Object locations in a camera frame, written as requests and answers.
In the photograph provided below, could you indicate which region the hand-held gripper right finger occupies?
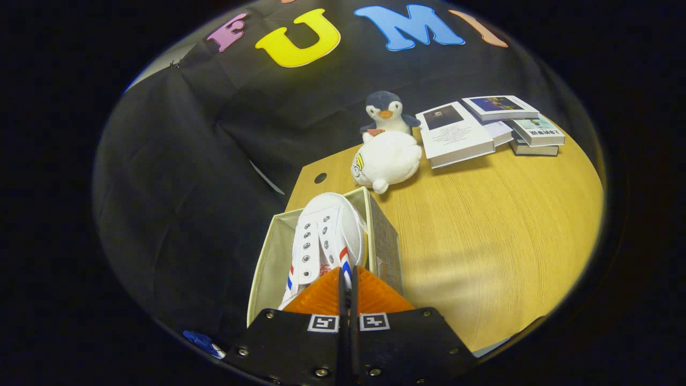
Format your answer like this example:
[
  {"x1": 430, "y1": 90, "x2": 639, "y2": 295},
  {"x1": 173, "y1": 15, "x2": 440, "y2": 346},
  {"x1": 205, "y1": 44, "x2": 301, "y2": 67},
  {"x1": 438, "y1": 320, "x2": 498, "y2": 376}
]
[{"x1": 348, "y1": 265, "x2": 478, "y2": 386}]

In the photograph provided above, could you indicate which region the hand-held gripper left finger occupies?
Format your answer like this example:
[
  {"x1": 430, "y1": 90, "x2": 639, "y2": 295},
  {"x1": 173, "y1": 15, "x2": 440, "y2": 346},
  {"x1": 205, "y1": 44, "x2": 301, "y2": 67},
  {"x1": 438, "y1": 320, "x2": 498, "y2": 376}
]
[{"x1": 225, "y1": 266, "x2": 350, "y2": 386}]

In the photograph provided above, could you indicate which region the grey fabric storage box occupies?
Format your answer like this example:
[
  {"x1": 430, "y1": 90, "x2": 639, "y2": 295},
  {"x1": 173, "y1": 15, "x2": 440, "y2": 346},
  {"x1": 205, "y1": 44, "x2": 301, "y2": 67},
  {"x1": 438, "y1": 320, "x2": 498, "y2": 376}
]
[{"x1": 247, "y1": 186, "x2": 404, "y2": 328}]

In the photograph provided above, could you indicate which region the white striped canvas shoe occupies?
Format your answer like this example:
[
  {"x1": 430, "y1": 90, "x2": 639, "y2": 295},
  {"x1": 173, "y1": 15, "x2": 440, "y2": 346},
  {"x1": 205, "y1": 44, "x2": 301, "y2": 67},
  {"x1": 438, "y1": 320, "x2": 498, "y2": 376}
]
[{"x1": 279, "y1": 192, "x2": 369, "y2": 310}]

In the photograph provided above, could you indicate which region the blue item on floor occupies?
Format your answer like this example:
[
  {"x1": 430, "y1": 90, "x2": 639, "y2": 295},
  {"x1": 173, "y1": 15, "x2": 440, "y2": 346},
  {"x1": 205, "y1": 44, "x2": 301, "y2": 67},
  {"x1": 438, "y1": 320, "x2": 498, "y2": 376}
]
[{"x1": 182, "y1": 330, "x2": 226, "y2": 359}]

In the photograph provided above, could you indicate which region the white round plush toy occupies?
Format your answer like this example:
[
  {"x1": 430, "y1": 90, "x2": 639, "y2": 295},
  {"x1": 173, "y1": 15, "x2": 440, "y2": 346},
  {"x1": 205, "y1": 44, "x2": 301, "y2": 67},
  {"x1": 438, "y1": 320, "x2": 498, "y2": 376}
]
[{"x1": 351, "y1": 130, "x2": 423, "y2": 195}]

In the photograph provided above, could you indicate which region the white book with portrait cover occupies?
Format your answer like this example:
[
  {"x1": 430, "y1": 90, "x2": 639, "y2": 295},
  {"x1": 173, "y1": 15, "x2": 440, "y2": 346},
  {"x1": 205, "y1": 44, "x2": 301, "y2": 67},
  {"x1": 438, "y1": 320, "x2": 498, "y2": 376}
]
[{"x1": 416, "y1": 101, "x2": 496, "y2": 169}]

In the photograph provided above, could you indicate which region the grey white penguin plush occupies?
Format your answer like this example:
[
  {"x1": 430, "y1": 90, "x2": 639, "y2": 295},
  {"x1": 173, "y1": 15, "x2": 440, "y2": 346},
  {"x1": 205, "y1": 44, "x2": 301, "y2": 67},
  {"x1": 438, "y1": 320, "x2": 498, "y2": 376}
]
[{"x1": 359, "y1": 91, "x2": 421, "y2": 138}]

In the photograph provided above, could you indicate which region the plain white book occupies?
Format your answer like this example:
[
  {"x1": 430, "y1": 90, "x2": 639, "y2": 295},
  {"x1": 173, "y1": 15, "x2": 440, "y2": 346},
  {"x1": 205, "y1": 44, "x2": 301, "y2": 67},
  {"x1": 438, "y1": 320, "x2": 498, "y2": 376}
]
[{"x1": 482, "y1": 121, "x2": 514, "y2": 148}]

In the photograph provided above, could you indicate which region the dark grey book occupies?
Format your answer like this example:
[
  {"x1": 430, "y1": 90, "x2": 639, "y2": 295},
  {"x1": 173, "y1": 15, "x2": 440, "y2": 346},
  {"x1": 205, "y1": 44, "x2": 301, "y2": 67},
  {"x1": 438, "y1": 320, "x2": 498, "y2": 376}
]
[{"x1": 509, "y1": 137, "x2": 560, "y2": 157}]

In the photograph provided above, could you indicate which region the book with pale teal cover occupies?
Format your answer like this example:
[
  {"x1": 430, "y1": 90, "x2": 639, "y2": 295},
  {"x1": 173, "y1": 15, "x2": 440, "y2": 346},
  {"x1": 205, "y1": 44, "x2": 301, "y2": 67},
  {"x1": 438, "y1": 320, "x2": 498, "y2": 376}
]
[{"x1": 509, "y1": 115, "x2": 566, "y2": 147}]

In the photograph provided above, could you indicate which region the book with blue cover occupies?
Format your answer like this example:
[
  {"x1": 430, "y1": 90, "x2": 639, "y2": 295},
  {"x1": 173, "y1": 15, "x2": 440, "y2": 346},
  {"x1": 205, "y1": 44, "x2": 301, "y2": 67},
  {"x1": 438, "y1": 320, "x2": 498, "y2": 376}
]
[{"x1": 462, "y1": 95, "x2": 540, "y2": 122}]

